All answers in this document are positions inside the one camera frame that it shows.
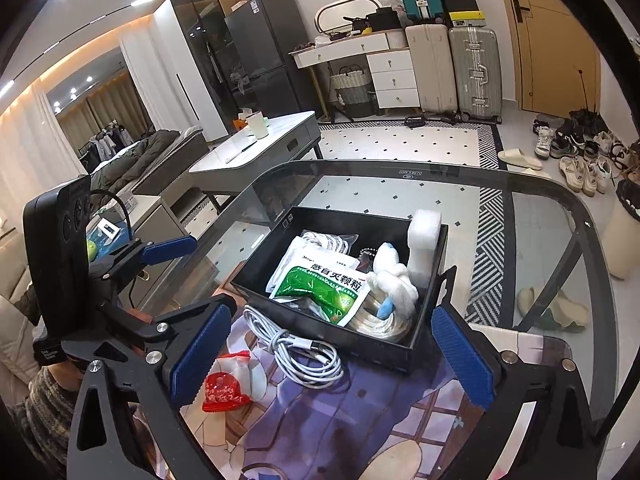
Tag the green slipper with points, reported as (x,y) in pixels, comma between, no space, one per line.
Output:
(557,322)

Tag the bed with dark duvet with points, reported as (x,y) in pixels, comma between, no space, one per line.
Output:
(145,155)

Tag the white drawer cabinet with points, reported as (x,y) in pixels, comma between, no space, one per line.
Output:
(395,80)

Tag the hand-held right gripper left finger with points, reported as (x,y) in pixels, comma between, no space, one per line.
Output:
(200,352)

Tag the dark grey refrigerator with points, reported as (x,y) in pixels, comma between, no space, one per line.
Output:
(270,35)

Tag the beige trash bin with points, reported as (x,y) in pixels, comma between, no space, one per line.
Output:
(622,230)

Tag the blue plastic bag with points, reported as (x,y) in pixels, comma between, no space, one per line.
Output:
(107,235)

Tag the white plush toy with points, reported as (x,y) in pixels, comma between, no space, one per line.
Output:
(392,275)

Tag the black pen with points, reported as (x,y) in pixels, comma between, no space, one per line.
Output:
(241,151)

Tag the black bag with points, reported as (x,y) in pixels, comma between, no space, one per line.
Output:
(385,19)

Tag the white curtain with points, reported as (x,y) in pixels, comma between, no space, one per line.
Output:
(142,80)

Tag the black storage box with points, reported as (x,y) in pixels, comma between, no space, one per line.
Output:
(375,352)

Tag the orange tissue box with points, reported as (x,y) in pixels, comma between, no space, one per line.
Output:
(240,121)

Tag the black floor gadget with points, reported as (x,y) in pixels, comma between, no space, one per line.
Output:
(415,121)

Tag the dark glass wardrobe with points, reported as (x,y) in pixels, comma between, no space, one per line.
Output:
(200,60)

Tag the beige slipper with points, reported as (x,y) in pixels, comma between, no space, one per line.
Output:
(520,157)
(537,172)
(565,307)

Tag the white coffee table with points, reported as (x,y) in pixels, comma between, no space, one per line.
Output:
(280,135)

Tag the white foam block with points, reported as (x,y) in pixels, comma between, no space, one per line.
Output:
(425,240)

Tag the green medicine packet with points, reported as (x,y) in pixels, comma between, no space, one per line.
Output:
(320,290)

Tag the person's left forearm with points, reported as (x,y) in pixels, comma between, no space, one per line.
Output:
(35,420)

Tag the black umbrella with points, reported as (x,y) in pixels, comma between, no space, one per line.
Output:
(590,115)

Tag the printed table mat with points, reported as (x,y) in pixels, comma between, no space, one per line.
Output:
(350,425)

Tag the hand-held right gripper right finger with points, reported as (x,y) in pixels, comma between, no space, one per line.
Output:
(465,355)

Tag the beige suitcase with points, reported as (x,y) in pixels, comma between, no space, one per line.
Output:
(432,70)

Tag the clothes rack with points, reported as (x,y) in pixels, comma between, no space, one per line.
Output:
(102,145)

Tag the pile of shoes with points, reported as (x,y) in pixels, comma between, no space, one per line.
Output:
(575,160)

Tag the oval mirror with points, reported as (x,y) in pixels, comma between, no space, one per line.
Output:
(345,12)

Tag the red snack packet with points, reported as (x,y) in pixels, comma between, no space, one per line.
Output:
(222,390)

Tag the silver suitcase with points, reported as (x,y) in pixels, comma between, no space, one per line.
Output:
(475,75)

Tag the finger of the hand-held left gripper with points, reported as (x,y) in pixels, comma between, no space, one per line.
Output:
(185,312)
(167,249)

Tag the yellow black shoe box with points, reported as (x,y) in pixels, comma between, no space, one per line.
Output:
(466,19)

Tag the white cup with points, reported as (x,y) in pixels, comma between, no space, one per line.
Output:
(259,126)

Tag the white packet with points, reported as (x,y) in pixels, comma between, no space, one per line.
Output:
(305,252)

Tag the white vanity desk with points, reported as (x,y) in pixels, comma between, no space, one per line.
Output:
(345,50)

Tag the wooden door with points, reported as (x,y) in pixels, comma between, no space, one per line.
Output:
(555,50)

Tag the woven laundry basket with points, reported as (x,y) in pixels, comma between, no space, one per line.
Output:
(352,87)

